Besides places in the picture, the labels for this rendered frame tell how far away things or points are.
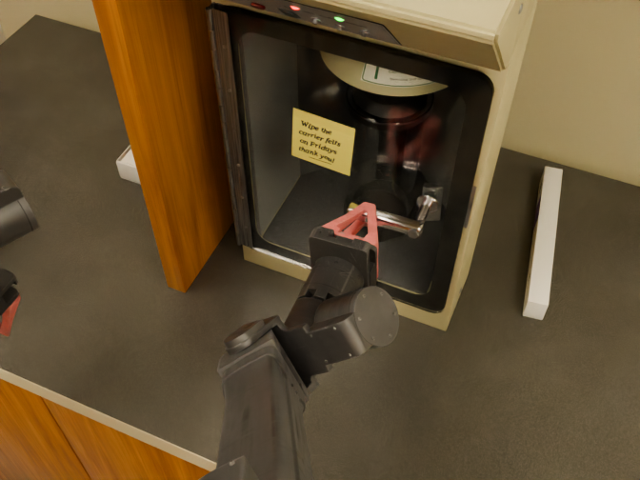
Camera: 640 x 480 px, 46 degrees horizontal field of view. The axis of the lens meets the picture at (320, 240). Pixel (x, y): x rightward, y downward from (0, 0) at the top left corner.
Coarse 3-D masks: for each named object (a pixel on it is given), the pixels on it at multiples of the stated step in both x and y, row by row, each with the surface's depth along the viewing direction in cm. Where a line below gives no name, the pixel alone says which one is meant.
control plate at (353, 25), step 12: (228, 0) 74; (240, 0) 71; (252, 0) 69; (264, 0) 67; (276, 0) 65; (288, 0) 64; (276, 12) 72; (300, 12) 68; (312, 12) 66; (324, 12) 64; (336, 12) 62; (324, 24) 70; (348, 24) 66; (360, 24) 64; (372, 24) 62; (372, 36) 69; (384, 36) 67
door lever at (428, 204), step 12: (360, 204) 86; (420, 204) 87; (432, 204) 86; (360, 216) 85; (384, 216) 84; (396, 216) 84; (420, 216) 84; (396, 228) 84; (408, 228) 83; (420, 228) 83
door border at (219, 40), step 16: (224, 16) 79; (272, 16) 77; (224, 32) 80; (224, 48) 82; (224, 64) 84; (224, 80) 86; (224, 96) 88; (224, 112) 90; (224, 144) 93; (240, 144) 93; (240, 160) 95; (240, 176) 97; (240, 192) 100; (240, 208) 102; (240, 224) 105
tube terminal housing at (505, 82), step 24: (216, 0) 79; (528, 0) 67; (312, 24) 76; (528, 24) 74; (408, 48) 73; (504, 72) 71; (504, 96) 75; (504, 120) 84; (480, 168) 81; (480, 192) 85; (480, 216) 98; (264, 264) 112; (288, 264) 110; (456, 264) 94; (456, 288) 98; (408, 312) 106
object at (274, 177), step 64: (256, 64) 82; (320, 64) 78; (384, 64) 75; (448, 64) 72; (256, 128) 89; (384, 128) 81; (448, 128) 77; (256, 192) 99; (320, 192) 93; (384, 192) 88; (448, 192) 84; (384, 256) 97; (448, 256) 92
